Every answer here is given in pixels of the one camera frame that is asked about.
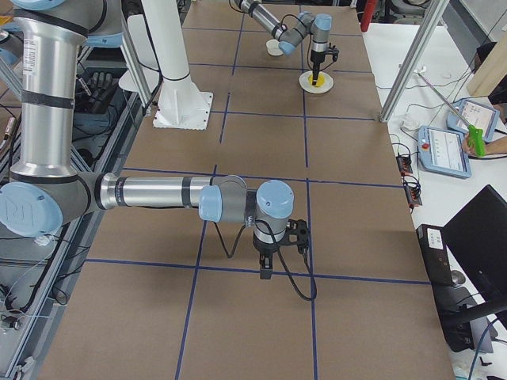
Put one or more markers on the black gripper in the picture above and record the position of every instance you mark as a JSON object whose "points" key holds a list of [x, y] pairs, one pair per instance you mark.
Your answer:
{"points": [[317, 59], [266, 249]]}

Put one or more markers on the yellow lemon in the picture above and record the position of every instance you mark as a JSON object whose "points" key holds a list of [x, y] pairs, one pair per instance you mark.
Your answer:
{"points": [[322, 80]]}

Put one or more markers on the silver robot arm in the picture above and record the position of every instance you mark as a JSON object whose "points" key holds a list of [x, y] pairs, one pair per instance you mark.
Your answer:
{"points": [[45, 191], [318, 26]]}

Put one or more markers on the white round plate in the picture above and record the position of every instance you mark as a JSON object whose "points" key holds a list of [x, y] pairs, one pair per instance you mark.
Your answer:
{"points": [[304, 83]]}

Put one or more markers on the white small bowl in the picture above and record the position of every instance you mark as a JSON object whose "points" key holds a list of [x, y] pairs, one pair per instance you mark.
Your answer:
{"points": [[272, 47]]}

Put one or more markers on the person hand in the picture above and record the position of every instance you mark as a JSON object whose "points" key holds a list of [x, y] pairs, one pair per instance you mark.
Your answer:
{"points": [[477, 149]]}

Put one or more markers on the red fire extinguisher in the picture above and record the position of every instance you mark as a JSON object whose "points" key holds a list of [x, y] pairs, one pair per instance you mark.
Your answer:
{"points": [[367, 15]]}

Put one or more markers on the far orange black adapter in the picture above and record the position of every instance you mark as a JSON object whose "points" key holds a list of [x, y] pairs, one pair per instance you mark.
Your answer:
{"points": [[403, 158]]}

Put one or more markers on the orange black adapter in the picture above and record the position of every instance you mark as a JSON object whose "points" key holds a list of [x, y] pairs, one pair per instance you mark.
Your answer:
{"points": [[403, 158], [412, 188]]}

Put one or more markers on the near blue teach pendant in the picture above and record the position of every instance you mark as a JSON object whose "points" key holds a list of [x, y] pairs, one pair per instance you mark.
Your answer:
{"points": [[440, 151]]}

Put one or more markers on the blue teach pendant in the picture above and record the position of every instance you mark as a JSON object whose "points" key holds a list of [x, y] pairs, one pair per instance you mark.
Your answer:
{"points": [[483, 117], [440, 151]]}

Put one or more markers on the near orange black adapter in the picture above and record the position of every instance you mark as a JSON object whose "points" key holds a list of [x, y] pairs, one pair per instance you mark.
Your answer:
{"points": [[412, 188]]}

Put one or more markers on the black computer box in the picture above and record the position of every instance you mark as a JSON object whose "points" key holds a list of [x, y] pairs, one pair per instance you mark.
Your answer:
{"points": [[435, 255]]}

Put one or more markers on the far blue teach pendant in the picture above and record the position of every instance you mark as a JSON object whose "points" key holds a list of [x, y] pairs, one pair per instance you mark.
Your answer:
{"points": [[483, 117]]}

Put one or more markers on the black monitor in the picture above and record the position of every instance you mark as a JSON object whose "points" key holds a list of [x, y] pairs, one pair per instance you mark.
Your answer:
{"points": [[476, 237]]}

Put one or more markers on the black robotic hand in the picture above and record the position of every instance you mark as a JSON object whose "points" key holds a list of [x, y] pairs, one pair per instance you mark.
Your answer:
{"points": [[95, 94]]}

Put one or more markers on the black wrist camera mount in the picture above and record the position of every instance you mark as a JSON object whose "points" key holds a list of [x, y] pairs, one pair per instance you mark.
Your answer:
{"points": [[297, 233], [333, 51]]}

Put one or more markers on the aluminium frame post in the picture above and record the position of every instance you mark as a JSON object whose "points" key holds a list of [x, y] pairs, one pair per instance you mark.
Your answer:
{"points": [[424, 33]]}

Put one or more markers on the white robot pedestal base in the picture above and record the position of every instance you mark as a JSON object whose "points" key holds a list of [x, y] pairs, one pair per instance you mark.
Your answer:
{"points": [[181, 104]]}

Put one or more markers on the green handled reacher grabber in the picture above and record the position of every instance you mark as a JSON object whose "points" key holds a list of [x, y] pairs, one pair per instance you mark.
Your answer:
{"points": [[474, 133]]}

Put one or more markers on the aluminium side rail frame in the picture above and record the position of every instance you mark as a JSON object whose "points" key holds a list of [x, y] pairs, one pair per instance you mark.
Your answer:
{"points": [[40, 279]]}

